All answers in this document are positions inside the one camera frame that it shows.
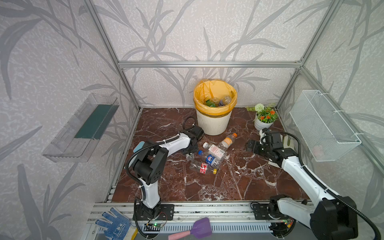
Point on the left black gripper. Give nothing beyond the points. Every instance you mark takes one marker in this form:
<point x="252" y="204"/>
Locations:
<point x="192" y="146"/>

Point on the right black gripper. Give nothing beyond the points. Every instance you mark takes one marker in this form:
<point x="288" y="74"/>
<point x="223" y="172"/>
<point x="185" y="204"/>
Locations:
<point x="255" y="147"/>

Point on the clear bottle pink label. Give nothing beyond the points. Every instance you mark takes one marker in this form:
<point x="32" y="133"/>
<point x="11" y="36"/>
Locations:
<point x="214" y="150"/>

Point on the Pepsi label clear bottle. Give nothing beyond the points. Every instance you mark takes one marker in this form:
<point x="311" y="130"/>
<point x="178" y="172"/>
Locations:
<point x="210" y="159"/>

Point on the green bottle yellow cap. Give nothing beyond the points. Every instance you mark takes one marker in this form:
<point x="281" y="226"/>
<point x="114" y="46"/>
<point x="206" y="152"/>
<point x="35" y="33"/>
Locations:
<point x="210" y="103"/>

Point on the clear bottle orange label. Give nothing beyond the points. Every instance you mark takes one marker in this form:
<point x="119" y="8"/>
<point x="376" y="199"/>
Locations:
<point x="227" y="142"/>

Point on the clear bottle red label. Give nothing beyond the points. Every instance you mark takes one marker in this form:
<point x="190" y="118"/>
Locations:
<point x="202" y="168"/>

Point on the crushed bottle blue label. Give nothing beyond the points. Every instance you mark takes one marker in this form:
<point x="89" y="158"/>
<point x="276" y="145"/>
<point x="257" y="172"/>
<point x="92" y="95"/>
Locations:
<point x="225" y="101"/>

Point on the clear bottle blue cap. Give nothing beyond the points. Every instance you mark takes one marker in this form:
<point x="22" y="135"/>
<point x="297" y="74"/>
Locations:
<point x="190" y="156"/>

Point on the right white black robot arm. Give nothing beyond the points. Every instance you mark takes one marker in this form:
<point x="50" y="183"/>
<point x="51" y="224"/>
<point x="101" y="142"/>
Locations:
<point x="331" y="216"/>

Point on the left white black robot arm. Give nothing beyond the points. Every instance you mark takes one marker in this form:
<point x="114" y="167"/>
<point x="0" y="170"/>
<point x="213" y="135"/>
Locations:
<point x="147" y="163"/>

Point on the white ribbed trash bin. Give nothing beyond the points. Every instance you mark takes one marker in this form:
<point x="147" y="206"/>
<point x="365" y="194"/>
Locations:
<point x="213" y="125"/>

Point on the orange plastic bin liner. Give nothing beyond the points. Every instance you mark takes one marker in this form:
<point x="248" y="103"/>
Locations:
<point x="208" y="89"/>

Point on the pale green rubber glove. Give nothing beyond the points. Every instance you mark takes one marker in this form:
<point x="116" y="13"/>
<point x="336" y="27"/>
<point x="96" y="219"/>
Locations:
<point x="287" y="143"/>

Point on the white pot with flowers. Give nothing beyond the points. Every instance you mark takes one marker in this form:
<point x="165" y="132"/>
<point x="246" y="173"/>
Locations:
<point x="265" y="116"/>

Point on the light blue small trowel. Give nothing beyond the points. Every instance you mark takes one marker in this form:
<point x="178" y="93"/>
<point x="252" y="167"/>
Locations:
<point x="139" y="146"/>

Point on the purple pink silicone spatula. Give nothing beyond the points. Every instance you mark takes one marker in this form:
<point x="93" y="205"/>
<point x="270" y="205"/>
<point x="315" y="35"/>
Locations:
<point x="201" y="229"/>

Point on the green circuit board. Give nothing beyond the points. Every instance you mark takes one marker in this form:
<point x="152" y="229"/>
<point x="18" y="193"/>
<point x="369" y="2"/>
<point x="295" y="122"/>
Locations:
<point x="154" y="226"/>

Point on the blue dotted work glove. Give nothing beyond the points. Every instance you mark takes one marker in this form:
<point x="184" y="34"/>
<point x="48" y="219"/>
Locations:
<point x="117" y="226"/>

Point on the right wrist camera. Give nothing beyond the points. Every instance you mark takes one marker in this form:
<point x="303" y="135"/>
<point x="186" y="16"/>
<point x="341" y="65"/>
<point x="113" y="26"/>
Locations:
<point x="263" y="134"/>

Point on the white wire mesh basket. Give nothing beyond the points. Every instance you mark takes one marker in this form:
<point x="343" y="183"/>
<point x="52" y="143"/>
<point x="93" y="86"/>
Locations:
<point x="326" y="133"/>

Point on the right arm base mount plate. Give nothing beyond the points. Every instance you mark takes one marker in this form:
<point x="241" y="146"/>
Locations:
<point x="261" y="212"/>

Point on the aluminium front rail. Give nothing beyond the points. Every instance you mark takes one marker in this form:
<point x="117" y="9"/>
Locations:
<point x="189" y="212"/>

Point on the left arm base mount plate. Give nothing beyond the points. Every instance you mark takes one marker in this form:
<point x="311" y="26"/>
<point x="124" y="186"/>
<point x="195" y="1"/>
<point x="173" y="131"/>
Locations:
<point x="163" y="212"/>

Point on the clear plastic wall shelf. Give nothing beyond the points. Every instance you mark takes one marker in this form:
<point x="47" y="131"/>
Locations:
<point x="77" y="140"/>

